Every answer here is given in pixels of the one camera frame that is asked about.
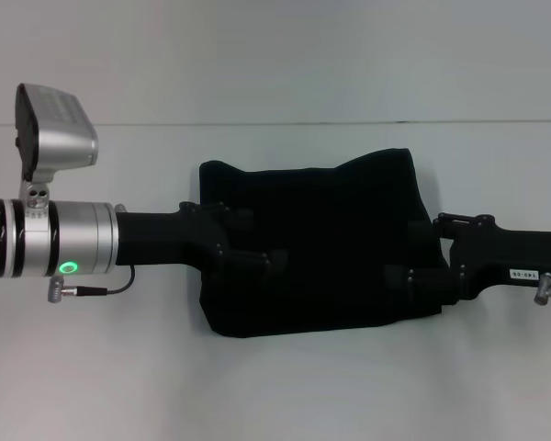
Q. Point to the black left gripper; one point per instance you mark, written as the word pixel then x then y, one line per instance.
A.
pixel 165 239

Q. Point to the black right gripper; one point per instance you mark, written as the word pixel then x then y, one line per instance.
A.
pixel 509 257

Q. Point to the black t-shirt with FREE print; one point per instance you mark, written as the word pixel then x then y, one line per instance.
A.
pixel 330 257

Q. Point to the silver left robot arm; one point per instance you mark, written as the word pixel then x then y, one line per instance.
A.
pixel 78 239

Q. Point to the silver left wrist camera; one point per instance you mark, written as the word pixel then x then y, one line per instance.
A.
pixel 59 133

